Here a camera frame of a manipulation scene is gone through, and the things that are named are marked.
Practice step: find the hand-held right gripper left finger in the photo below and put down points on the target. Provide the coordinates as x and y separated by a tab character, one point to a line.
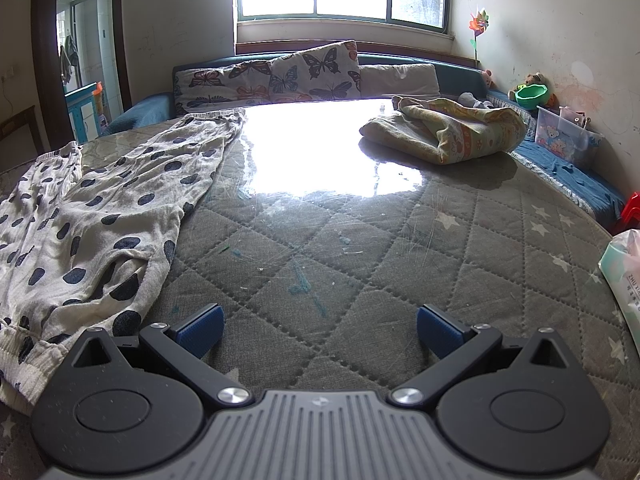
202	332

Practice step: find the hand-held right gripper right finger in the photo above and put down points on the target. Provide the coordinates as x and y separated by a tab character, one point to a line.
440	332

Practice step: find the white polka dot pants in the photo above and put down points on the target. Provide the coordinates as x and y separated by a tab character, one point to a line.
125	200

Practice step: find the hanging clothes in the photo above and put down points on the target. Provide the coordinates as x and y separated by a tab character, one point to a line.
70	55

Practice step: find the grey quilted star mattress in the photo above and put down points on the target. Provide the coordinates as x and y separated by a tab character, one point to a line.
350	240

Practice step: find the pale green tissue packet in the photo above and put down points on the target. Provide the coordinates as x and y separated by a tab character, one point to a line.
622	270

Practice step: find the yellow printed folded blanket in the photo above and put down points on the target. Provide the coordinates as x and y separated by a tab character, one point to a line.
450	135

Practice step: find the red plastic stool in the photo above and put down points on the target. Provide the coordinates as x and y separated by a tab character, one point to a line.
631	212

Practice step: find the clear plastic storage box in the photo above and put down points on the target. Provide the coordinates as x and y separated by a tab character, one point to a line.
560	140

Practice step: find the blue corner sofa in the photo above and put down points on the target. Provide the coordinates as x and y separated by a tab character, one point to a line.
145	107

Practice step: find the grey plush toy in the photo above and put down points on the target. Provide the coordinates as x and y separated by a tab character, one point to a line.
470	99

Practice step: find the long butterfly print pillow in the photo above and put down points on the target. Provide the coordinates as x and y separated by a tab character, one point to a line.
215	82

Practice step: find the beige cushion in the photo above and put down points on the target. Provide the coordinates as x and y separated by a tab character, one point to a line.
400	82

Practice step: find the green plastic bowl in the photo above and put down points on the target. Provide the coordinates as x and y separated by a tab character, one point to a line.
532	96

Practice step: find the blue cabinet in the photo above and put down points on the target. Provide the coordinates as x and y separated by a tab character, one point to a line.
80	110

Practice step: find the pink plush toy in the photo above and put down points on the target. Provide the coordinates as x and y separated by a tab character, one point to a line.
487	79

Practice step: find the brown plush toy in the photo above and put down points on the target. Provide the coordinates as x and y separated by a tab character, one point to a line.
537	80

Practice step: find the wooden chair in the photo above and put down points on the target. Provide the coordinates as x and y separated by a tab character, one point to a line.
20	125

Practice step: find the square butterfly print pillow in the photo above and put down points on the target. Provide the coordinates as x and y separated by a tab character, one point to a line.
315	72

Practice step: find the colourful pinwheel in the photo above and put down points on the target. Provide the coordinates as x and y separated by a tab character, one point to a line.
478	22

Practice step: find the dark wooden door frame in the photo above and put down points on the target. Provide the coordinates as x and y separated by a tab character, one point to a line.
45	60

